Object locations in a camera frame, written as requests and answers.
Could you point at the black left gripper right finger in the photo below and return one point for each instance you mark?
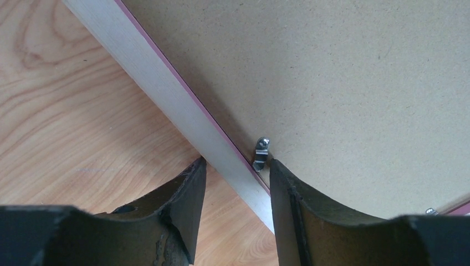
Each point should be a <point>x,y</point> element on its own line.
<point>313,229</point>

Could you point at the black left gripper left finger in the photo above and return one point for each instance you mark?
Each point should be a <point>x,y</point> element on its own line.
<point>159,228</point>

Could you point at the wooden picture frame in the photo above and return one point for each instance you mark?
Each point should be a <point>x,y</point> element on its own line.
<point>172,95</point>

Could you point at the brown backing board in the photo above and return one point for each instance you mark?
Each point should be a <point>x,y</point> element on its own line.
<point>330,91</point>

